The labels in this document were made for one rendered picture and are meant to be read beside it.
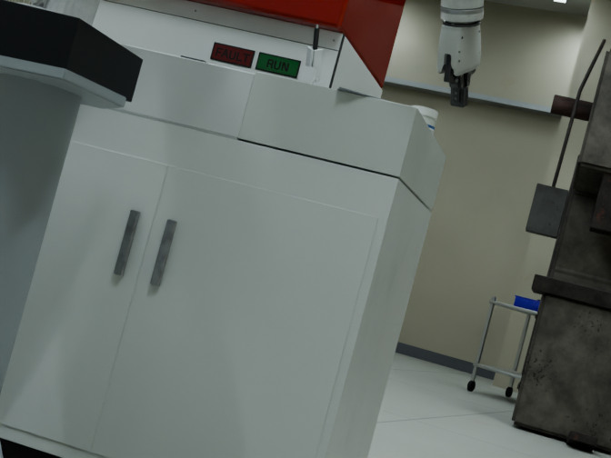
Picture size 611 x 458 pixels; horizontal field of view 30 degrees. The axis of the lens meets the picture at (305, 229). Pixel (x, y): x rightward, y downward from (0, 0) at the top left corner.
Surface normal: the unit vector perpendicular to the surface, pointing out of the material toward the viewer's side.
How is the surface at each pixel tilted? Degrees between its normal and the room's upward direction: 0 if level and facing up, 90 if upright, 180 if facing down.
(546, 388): 90
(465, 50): 94
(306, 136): 90
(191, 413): 90
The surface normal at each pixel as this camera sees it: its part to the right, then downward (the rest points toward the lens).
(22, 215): 0.55, 0.11
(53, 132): 0.74, 0.17
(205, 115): -0.22, -0.10
